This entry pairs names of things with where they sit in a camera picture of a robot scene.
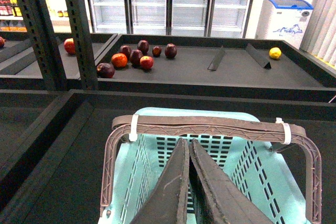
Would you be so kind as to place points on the small red apple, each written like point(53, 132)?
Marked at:
point(156, 51)

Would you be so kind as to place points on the black shelf post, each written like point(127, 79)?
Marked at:
point(41, 34)
point(83, 46)

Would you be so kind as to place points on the black triangular divider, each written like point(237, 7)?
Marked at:
point(258, 57)

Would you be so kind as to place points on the glass door refrigerator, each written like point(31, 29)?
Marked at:
point(198, 18)

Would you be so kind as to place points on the dark red apple behind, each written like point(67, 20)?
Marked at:
point(126, 50)

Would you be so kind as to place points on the black rear display tray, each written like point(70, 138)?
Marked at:
point(295, 76)

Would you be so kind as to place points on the amber jars on shelf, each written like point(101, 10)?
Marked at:
point(58, 13)

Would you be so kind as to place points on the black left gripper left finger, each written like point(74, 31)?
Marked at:
point(167, 202)

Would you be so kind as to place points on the yellow lemon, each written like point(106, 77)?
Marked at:
point(275, 53)

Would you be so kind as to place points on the white vertical blinds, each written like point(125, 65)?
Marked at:
point(319, 38)

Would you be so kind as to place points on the white zip tie left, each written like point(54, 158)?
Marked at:
point(133, 135)

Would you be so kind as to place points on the dark apple at edge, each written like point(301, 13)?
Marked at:
point(105, 70)

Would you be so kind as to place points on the large dark red apple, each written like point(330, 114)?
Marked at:
point(143, 46)

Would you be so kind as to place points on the black front display tray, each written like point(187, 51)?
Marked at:
point(52, 146)

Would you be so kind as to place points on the white blue chest freezer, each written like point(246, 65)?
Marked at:
point(284, 20)

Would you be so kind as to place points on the brown basket handle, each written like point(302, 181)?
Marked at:
point(198, 125)

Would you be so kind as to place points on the dark red apple right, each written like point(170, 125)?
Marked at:
point(170, 51)

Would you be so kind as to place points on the white zip tie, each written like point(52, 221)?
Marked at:
point(133, 135)
point(287, 131)

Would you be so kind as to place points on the white zip tie right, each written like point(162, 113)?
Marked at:
point(287, 131)

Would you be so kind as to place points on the black left shelf post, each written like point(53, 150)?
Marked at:
point(41, 34)

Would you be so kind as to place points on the black left rear tray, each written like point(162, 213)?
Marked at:
point(20, 69)

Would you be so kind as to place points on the teal plastic basket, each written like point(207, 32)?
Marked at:
point(271, 175)

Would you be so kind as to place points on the flat black divider strip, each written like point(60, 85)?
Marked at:
point(213, 66)

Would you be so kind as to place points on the red apple left tray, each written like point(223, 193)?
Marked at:
point(69, 46)

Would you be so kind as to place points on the black display tray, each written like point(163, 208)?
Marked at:
point(295, 76)
point(52, 146)

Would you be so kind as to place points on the bright red apple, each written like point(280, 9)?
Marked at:
point(146, 62)

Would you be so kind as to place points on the orange red apple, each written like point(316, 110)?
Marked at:
point(119, 60)

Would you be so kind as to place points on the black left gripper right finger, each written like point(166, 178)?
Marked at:
point(215, 197)

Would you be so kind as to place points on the bottles on store shelf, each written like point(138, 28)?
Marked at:
point(11, 17)

